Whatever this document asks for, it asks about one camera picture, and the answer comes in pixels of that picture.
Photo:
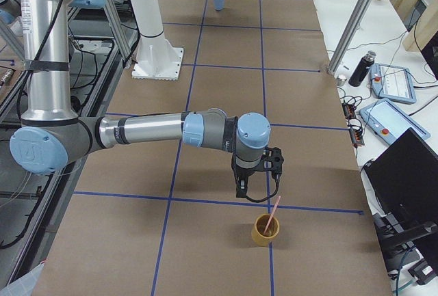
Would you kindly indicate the pink chopstick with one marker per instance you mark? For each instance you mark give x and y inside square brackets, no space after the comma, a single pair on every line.
[271,215]

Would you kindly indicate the black water bottle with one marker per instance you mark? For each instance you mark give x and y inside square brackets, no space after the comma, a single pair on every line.
[362,69]

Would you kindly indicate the small silver cap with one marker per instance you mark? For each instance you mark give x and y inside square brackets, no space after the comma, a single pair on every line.
[341,80]

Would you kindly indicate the black laptop monitor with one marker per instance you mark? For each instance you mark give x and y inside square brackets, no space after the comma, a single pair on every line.
[404,179]

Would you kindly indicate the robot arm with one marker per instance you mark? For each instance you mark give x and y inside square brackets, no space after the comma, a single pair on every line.
[52,134]

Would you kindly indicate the aluminium frame post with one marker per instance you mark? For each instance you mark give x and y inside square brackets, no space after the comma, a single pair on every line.
[348,34]

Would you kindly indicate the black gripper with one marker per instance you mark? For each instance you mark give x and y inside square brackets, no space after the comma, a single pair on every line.
[243,173]

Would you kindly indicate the far teach pendant tablet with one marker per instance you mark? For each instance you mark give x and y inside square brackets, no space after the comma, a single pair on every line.
[392,82]

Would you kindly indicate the yellow-brown cup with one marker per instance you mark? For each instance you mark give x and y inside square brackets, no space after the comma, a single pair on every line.
[258,228]

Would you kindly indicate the black usb hub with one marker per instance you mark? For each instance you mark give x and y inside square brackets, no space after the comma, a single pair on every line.
[355,127]

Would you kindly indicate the near teach pendant tablet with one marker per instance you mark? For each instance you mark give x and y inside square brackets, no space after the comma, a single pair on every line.
[389,122]

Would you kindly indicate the teach pendant tablet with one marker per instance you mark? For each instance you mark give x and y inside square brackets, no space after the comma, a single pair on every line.
[389,122]
[392,82]

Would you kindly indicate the blue cup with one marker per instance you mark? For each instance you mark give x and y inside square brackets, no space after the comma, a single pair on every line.
[219,5]

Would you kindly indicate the white pedestal column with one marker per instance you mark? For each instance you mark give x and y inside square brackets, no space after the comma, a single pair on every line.
[156,58]

